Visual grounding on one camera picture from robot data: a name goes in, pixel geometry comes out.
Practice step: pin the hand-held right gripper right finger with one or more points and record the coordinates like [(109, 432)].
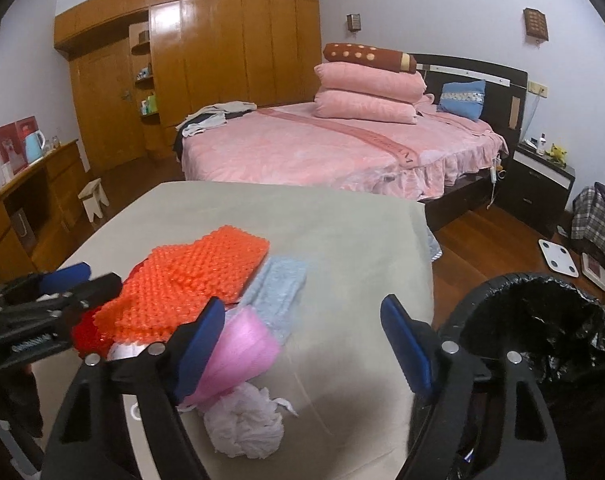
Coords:
[(407, 352)]

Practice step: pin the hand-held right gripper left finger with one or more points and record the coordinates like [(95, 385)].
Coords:
[(198, 345)]

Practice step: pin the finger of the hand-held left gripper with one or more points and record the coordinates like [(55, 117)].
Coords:
[(65, 275), (92, 291)]

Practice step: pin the red plastic bag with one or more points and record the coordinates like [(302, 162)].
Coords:
[(85, 335)]

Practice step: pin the pink plastic bag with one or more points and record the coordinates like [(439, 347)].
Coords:
[(242, 352)]

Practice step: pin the orange bubble wrap sheet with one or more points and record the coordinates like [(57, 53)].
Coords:
[(182, 280)]

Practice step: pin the waste bin with black liner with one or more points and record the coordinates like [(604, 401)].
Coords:
[(557, 340)]

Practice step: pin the small white stool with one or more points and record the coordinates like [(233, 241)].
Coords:
[(92, 199)]

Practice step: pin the wooden dresser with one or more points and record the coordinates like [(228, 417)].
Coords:
[(57, 185)]

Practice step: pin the white crumpled tissue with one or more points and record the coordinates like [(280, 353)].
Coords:
[(242, 425)]

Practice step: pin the grey blue towel cloth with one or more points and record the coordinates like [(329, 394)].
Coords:
[(282, 285)]

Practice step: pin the light blue kettle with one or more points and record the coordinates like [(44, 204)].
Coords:
[(34, 147)]

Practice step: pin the red box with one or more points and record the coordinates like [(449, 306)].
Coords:
[(10, 145)]

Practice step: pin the white bathroom scale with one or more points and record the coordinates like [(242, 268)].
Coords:
[(560, 258)]

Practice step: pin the white power strip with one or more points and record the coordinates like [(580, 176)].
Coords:
[(493, 175)]

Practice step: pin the dark nightstand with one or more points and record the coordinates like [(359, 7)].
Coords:
[(532, 190)]

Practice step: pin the white flat box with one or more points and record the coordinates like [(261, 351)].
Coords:
[(596, 271)]

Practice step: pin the pile of clothes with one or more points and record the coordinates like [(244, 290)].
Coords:
[(212, 115)]

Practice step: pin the bed with pink bedspread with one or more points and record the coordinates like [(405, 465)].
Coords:
[(292, 150)]

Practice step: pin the plaid bag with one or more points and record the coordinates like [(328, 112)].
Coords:
[(600, 230)]

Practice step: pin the white bottle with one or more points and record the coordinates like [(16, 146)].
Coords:
[(541, 145)]

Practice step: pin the yellow plush toy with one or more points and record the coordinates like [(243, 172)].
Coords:
[(557, 154)]

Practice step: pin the pink pillow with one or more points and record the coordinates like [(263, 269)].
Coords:
[(367, 82), (362, 107)]

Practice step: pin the blue cushion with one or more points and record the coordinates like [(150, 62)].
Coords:
[(460, 100)]

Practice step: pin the wooden wardrobe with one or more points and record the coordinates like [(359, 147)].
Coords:
[(222, 60)]

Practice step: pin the dark wooden headboard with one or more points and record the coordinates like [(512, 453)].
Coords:
[(502, 90)]

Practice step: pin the brown dotted bolster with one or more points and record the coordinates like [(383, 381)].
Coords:
[(367, 56)]

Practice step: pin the wall socket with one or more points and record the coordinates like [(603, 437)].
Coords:
[(537, 88)]

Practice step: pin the small brown wall lamp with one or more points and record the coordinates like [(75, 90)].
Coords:
[(353, 22)]

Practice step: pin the large brown wall lamp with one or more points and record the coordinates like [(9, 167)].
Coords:
[(536, 24)]

